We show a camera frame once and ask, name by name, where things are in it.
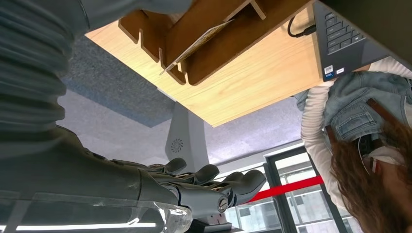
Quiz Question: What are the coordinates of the grey laptop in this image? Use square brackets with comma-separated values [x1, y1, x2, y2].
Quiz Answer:
[312, 0, 412, 83]

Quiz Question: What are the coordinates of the wooden divided box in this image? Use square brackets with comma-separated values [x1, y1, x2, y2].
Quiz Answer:
[118, 0, 311, 87]

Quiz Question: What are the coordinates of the grey kiosk stand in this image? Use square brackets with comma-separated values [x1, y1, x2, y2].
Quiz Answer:
[165, 101, 243, 233]

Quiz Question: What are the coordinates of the black laptop charging cable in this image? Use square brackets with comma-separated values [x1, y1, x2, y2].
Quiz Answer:
[287, 14, 318, 38]

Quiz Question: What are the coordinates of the blue-grey rug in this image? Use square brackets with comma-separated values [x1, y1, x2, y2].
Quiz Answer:
[61, 35, 176, 129]

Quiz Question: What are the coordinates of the person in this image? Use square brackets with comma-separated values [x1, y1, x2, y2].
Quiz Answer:
[294, 56, 412, 233]

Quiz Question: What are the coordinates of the glass partition with dark frame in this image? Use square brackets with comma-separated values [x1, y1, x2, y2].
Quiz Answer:
[222, 146, 364, 233]

